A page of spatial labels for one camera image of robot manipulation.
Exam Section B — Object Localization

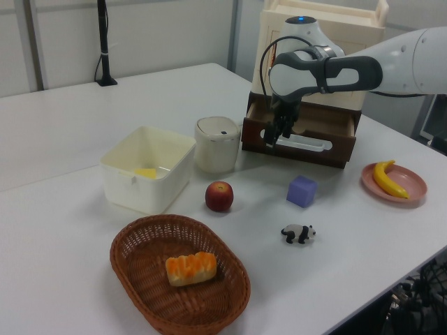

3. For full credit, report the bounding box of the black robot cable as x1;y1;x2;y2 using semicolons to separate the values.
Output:
257;34;317;110

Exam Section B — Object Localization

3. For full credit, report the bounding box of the cream drawer cabinet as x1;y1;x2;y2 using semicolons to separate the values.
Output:
251;0;389;113

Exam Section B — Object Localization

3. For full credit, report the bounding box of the black wire tangle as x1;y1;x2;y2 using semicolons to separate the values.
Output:
383;257;447;335

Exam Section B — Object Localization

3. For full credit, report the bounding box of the brown wicker basket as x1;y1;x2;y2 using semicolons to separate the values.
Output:
110;214;252;335

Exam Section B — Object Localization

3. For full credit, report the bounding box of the red apple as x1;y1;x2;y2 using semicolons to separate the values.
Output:
204;180;235;213

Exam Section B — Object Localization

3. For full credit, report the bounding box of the cream plastic box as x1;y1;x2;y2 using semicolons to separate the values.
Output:
99;126;197;216

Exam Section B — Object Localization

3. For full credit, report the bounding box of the panda toy figure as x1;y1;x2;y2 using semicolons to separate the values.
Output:
280;223;317;246

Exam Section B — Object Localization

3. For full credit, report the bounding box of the pink plate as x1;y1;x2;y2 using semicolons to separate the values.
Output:
360;163;428;209

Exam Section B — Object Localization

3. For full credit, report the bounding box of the yellow banana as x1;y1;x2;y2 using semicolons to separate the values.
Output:
372;159;411;201

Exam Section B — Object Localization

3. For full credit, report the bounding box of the yellow cube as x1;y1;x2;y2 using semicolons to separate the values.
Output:
133;167;157;180

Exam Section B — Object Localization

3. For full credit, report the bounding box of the brown drawer with white handle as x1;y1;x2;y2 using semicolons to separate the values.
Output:
240;92;361;170

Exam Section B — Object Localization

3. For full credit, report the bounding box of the purple cube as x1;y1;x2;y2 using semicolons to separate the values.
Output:
286;174;318;209

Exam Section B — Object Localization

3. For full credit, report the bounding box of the white lidded trash can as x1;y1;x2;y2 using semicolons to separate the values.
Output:
193;116;243;174

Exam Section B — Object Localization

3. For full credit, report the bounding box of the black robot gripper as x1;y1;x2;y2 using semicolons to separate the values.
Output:
263;93;302;149

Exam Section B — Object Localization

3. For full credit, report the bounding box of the orange glazed bread loaf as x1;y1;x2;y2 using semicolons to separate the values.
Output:
164;251;218;288

